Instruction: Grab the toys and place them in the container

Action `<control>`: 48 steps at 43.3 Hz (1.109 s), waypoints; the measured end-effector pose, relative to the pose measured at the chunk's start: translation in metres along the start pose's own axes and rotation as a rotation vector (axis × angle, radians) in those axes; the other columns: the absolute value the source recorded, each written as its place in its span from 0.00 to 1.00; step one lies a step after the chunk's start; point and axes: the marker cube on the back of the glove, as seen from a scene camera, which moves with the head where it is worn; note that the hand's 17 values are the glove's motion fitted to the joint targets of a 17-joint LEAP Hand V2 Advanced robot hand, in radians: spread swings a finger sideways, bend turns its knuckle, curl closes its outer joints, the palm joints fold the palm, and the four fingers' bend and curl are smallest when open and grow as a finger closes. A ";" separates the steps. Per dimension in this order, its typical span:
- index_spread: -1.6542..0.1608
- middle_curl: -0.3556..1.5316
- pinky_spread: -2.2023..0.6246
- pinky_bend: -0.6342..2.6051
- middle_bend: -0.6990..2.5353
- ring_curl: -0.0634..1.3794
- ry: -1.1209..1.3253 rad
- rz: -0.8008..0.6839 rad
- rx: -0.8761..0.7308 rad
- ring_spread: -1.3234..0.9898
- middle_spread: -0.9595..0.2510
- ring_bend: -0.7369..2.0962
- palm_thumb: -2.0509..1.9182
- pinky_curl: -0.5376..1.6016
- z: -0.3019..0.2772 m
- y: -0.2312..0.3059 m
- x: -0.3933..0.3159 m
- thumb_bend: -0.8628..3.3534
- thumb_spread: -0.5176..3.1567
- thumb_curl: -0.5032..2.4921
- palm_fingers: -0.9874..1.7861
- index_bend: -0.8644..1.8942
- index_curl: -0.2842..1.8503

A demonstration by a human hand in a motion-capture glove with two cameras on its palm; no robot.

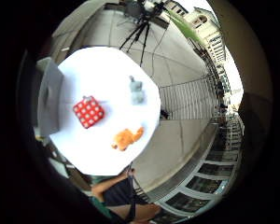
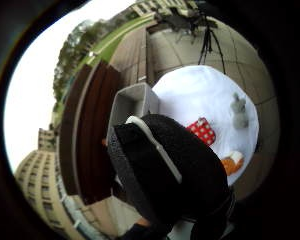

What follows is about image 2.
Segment black tripod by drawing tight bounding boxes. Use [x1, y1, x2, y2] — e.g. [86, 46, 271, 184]
[196, 9, 227, 75]

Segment grey fabric storage box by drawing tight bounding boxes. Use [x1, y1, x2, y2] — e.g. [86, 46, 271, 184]
[106, 82, 161, 143]

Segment white tablecloth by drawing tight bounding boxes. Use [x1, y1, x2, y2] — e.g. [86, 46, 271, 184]
[152, 64, 260, 186]

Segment grey soft toy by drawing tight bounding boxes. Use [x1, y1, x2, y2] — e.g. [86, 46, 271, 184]
[229, 92, 250, 130]

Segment beige apartment building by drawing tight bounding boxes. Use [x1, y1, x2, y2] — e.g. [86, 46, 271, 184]
[13, 128, 88, 240]

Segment green trees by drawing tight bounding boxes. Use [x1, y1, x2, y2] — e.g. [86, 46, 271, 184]
[52, 19, 108, 101]

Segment red white-dotted pouch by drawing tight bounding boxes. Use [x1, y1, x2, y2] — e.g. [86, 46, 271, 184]
[185, 117, 217, 147]

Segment dark patio furniture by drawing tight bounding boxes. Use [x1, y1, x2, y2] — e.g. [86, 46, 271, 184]
[153, 6, 213, 38]

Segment orange and white soft toy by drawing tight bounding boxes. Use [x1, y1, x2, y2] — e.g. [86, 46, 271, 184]
[220, 150, 245, 177]

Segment brown wooden bench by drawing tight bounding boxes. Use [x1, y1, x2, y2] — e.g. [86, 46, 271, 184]
[58, 59, 124, 206]

